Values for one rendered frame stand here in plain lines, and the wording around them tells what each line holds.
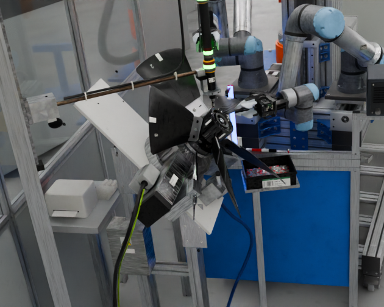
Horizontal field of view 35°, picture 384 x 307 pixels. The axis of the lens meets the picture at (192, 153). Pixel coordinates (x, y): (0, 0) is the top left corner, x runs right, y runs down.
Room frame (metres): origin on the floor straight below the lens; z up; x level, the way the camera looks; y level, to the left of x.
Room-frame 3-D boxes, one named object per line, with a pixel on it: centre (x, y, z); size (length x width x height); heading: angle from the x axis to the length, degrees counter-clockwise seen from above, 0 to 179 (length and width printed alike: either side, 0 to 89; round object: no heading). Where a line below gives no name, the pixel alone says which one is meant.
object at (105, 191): (2.25, 0.38, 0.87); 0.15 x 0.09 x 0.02; 159
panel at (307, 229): (2.45, -0.30, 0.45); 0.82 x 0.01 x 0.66; 74
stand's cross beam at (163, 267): (2.06, 0.15, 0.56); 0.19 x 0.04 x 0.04; 74
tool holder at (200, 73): (2.13, -0.09, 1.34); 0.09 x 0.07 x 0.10; 109
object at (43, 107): (1.93, 0.49, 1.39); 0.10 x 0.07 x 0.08; 109
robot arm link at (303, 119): (2.31, -0.47, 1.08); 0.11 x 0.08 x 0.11; 32
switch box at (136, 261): (2.01, 0.28, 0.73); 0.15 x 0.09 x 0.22; 74
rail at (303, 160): (2.45, -0.30, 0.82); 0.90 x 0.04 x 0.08; 74
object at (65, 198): (2.11, 0.51, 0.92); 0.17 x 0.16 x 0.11; 74
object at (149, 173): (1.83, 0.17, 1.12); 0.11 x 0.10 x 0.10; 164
